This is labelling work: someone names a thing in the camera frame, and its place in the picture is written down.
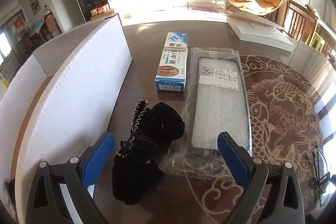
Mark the white book on table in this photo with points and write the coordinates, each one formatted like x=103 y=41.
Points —
x=252 y=28

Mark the white cardboard tray box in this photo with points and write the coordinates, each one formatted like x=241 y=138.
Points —
x=61 y=101

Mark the dining table with chairs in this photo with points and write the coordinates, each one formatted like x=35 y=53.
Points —
x=41 y=32

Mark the wooden chair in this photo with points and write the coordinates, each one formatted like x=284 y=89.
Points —
x=300 y=23

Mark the phone case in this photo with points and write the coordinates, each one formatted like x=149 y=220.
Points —
x=216 y=101

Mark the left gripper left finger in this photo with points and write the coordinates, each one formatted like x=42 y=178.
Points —
x=46 y=203

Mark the orange lounge chair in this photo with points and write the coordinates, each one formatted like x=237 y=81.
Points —
x=260 y=7

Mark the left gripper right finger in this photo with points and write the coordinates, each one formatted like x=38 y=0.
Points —
x=284 y=203

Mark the black pouch with trim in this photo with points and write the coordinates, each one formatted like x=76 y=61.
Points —
x=135 y=170

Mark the blue white medicine box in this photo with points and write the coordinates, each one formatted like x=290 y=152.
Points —
x=171 y=72

